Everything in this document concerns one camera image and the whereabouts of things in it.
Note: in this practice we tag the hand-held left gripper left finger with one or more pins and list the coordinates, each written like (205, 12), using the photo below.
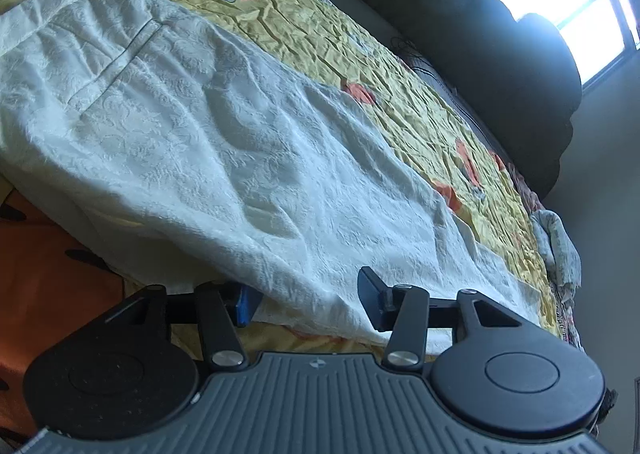
(247, 308)

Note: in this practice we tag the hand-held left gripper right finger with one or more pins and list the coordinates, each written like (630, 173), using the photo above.
(372, 295)

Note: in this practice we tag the white textured towel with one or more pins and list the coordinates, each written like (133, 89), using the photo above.
(200, 143)

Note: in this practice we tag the patterned pink cloth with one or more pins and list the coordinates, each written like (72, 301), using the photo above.
(529, 194)

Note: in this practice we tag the light blue crumpled cloth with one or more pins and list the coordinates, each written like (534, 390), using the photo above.
(557, 249)

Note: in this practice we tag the yellow quilt with orange prints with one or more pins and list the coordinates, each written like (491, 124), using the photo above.
(400, 98)

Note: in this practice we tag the grey stitched pillow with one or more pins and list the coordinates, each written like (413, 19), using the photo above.
(445, 88)

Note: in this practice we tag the dark scalloped headboard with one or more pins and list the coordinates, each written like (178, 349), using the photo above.
(520, 83)

